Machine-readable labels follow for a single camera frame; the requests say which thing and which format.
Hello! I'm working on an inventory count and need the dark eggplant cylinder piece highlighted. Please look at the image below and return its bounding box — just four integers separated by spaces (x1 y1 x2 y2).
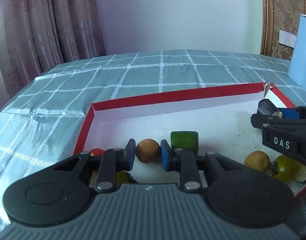
257 99 283 119

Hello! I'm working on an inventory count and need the small green tomato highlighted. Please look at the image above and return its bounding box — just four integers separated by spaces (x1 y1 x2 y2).
269 155 297 182

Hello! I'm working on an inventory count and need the eggplant slice piece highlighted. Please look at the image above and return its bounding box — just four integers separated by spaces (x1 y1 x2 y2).
294 164 306 183

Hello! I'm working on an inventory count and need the brown longan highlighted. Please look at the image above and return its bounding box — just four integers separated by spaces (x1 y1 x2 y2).
244 151 270 173
136 139 161 164

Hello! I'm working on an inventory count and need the small red cherry tomato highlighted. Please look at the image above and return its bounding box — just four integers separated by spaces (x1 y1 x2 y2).
90 148 104 157

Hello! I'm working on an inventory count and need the large green tomato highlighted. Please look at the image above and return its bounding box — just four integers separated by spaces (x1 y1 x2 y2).
116 171 138 185

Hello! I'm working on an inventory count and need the green cucumber piece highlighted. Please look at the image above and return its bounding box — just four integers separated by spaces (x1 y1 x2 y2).
170 131 199 155

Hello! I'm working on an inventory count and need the red shallow cardboard box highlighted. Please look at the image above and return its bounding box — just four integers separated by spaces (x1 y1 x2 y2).
72 82 306 199

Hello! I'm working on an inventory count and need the light blue kettle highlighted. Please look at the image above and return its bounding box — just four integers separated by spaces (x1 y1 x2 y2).
288 14 306 89

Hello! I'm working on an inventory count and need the teal checked bedspread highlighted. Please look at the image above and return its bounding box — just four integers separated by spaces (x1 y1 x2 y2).
0 49 306 231

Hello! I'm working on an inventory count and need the gold framed headboard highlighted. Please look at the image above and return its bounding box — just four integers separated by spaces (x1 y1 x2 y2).
260 0 306 60

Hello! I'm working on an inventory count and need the brown patterned curtain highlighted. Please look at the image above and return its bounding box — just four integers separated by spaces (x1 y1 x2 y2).
0 0 106 96

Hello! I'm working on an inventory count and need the white wall switch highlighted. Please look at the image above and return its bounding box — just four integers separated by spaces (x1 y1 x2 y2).
278 30 297 48

